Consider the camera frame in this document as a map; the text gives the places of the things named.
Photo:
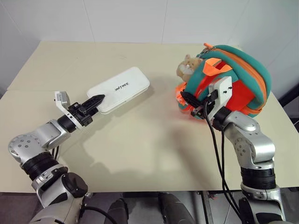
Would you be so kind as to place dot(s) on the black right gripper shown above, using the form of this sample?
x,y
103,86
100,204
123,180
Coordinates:
x,y
209,106

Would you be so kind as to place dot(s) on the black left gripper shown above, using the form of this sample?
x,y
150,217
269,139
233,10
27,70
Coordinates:
x,y
82,114

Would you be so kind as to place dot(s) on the white rectangular box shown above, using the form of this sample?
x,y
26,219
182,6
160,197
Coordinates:
x,y
121,88

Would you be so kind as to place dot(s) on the orange and teal backpack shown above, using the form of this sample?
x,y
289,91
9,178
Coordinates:
x,y
247,77

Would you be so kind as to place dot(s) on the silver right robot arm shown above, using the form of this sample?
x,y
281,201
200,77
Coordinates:
x,y
252,144

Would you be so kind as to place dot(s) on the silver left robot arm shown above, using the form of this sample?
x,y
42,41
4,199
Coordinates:
x,y
44,134

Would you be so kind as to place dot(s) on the beige plush cat toy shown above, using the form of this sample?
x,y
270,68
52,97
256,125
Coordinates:
x,y
188,67

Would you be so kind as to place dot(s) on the black object at table side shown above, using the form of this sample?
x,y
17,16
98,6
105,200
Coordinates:
x,y
290,105

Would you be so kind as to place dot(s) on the large dark rounded shape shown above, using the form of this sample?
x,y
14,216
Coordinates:
x,y
175,210

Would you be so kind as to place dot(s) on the small dark rounded shape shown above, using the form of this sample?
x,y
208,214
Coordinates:
x,y
119,211

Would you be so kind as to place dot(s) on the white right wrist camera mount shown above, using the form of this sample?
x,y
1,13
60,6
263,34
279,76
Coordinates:
x,y
223,89

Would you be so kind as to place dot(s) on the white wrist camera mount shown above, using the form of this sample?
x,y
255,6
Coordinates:
x,y
61,98
223,89

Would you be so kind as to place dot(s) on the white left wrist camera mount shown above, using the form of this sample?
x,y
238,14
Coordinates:
x,y
61,98

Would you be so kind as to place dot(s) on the grey metal table frame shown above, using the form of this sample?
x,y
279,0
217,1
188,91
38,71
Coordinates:
x,y
209,207

